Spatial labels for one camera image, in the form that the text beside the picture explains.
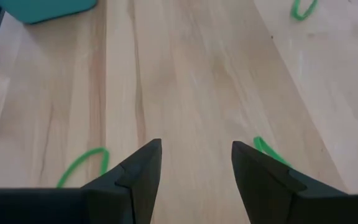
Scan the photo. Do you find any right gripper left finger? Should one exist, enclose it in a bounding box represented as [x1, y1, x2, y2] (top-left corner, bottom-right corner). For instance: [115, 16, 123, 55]
[0, 138, 163, 224]

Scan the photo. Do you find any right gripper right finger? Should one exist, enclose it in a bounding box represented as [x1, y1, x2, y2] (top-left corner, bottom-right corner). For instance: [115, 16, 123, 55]
[231, 141, 358, 224]

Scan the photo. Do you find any green rubber band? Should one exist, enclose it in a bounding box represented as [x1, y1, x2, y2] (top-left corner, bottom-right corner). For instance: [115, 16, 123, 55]
[290, 0, 319, 22]
[252, 136, 292, 168]
[56, 147, 111, 189]

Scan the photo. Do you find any mint green plastic basket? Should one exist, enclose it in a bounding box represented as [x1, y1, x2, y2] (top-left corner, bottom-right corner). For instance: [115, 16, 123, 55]
[0, 0, 99, 25]

